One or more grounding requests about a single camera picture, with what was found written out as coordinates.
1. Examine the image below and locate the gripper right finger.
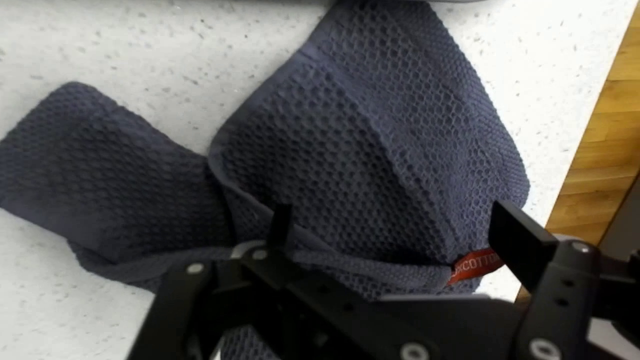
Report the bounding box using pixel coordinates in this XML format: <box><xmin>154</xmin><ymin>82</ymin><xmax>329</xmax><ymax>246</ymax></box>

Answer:
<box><xmin>488</xmin><ymin>199</ymin><xmax>640</xmax><ymax>360</ymax></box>

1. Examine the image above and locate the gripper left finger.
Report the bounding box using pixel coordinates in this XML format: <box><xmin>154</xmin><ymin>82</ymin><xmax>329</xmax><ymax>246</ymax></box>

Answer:
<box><xmin>127</xmin><ymin>203</ymin><xmax>437</xmax><ymax>360</ymax></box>

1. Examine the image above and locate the dark blue waffle towel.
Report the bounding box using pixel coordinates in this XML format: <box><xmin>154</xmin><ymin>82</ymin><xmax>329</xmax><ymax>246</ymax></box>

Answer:
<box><xmin>0</xmin><ymin>0</ymin><xmax>531</xmax><ymax>360</ymax></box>

